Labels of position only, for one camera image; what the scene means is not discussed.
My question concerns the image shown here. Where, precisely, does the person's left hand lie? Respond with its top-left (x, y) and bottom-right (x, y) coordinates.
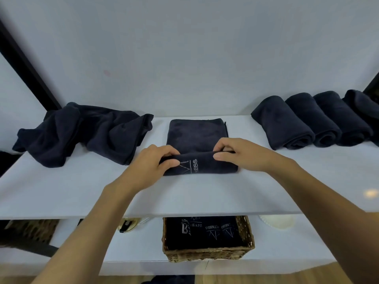
top-left (111, 144), bottom-right (180, 198)

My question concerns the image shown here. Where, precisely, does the gold black object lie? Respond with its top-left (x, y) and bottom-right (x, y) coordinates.
top-left (117, 218), bottom-right (154, 234)

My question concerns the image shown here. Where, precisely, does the person's right hand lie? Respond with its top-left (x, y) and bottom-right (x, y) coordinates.
top-left (212, 137), bottom-right (296, 176)

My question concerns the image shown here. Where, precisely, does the woven wicker basket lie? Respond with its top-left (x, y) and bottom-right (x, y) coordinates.
top-left (161, 215), bottom-right (256, 263)

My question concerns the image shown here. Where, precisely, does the large wicker hamper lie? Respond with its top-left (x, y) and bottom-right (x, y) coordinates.
top-left (4, 219), bottom-right (60, 245)

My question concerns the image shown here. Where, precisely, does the person's left forearm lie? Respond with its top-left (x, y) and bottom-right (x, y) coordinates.
top-left (31, 183), bottom-right (137, 284)

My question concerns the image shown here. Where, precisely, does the person's dark clothing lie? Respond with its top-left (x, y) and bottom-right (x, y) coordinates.
top-left (149, 275), bottom-right (196, 284)

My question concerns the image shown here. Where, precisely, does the person's right forearm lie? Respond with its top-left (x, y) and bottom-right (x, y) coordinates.
top-left (272, 161), bottom-right (379, 284)

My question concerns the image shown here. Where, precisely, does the plain dark navy towel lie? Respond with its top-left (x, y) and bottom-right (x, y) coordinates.
top-left (285, 92), bottom-right (343, 148)

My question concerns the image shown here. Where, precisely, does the heap of dark navy towels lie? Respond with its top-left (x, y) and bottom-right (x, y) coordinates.
top-left (12, 102), bottom-right (154, 168)

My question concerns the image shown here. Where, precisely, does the dark navy printed towel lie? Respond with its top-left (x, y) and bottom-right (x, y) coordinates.
top-left (313, 90), bottom-right (373, 147)
top-left (251, 95), bottom-right (316, 151)
top-left (342, 89), bottom-right (379, 147)
top-left (159, 118), bottom-right (239, 176)

